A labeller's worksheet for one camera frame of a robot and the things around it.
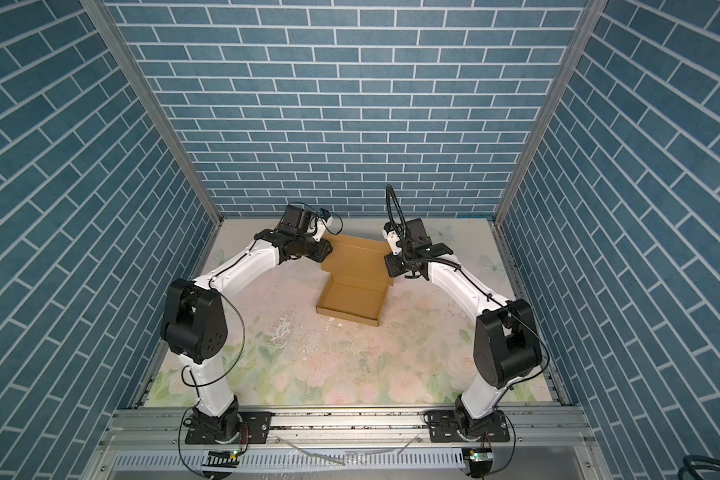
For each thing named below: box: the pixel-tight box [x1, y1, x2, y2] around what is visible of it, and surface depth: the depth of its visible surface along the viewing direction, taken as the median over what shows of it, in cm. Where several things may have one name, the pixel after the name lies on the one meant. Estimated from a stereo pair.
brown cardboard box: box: [316, 233, 394, 327], surface depth 95 cm
